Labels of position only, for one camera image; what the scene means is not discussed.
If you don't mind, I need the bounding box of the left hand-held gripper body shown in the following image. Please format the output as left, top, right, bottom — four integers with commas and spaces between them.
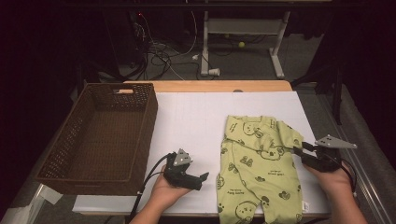
163, 148, 202, 189

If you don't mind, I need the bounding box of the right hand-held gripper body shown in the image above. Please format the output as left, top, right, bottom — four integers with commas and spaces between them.
311, 134, 358, 173

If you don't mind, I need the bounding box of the green printed baby romper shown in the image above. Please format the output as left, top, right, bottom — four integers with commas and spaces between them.
216, 115, 311, 224

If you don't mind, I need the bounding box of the brown woven basket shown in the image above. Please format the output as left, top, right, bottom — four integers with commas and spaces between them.
35, 82, 159, 197

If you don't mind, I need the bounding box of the person's left hand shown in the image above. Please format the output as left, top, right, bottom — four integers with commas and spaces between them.
148, 164, 194, 213

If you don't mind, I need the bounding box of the person's right hand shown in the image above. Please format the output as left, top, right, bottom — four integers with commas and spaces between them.
303, 160, 354, 200

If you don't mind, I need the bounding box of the white table mat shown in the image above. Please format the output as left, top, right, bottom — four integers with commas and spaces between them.
72, 91, 347, 216

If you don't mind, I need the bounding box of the black floor stand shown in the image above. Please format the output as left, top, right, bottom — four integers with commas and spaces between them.
290, 59, 345, 125

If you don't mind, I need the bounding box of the right hand-held gripper black cable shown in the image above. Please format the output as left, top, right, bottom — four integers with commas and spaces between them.
329, 151, 358, 195

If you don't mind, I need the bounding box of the black cable tangle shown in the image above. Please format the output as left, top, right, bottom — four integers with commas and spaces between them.
132, 17, 204, 82

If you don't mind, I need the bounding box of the white metal desk frame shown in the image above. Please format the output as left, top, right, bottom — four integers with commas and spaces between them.
200, 10, 292, 79

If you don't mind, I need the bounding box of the white cable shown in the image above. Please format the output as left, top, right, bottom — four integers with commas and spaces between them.
169, 10, 199, 59

